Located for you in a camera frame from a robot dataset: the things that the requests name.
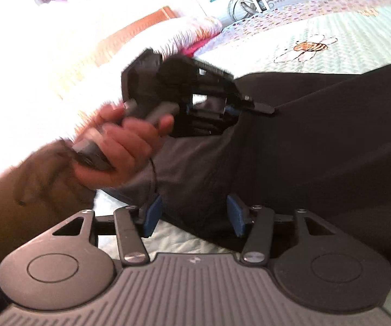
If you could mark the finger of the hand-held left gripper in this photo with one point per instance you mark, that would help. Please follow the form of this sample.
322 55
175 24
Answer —
259 108

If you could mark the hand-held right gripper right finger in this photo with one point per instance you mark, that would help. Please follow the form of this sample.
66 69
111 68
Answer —
236 215

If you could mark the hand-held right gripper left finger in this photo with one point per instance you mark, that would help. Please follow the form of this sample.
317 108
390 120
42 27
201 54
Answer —
153 215

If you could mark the black garment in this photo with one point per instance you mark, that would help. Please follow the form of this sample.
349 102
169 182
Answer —
317 159

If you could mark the person's left hand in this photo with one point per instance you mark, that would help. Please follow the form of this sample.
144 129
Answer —
124 156

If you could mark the pink pillow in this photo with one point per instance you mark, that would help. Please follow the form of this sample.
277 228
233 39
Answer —
195 49

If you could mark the floral pillow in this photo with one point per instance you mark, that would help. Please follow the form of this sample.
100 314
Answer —
198 29

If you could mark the wooden headboard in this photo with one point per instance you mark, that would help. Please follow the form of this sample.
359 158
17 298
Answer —
148 20

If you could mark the quilted bee print bedspread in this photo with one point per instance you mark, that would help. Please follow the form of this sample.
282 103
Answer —
351 34

